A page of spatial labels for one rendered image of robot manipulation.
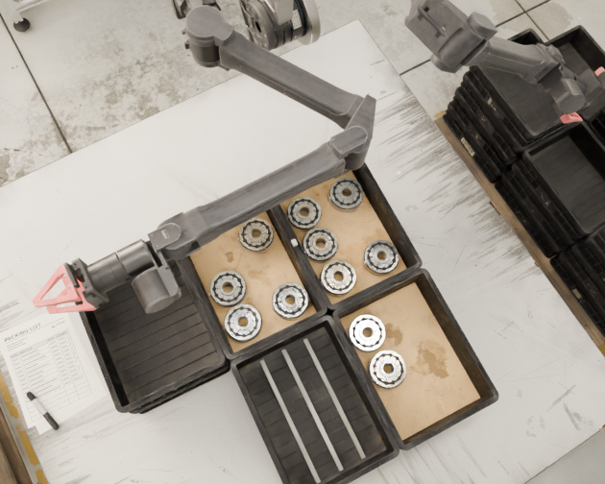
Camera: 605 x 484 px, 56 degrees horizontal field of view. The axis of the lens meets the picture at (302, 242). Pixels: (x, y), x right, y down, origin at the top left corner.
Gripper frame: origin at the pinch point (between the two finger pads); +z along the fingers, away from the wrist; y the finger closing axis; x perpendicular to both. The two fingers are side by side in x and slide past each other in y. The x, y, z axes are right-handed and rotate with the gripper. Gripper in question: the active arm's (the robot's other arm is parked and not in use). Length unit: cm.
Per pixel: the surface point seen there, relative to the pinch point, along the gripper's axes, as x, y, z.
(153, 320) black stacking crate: 4, 63, -9
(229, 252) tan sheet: 12, 62, -37
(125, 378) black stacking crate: -7, 62, 5
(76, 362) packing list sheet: 7, 75, 18
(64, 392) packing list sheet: 1, 75, 24
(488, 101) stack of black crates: 27, 95, -158
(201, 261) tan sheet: 13, 62, -28
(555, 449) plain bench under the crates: -85, 74, -93
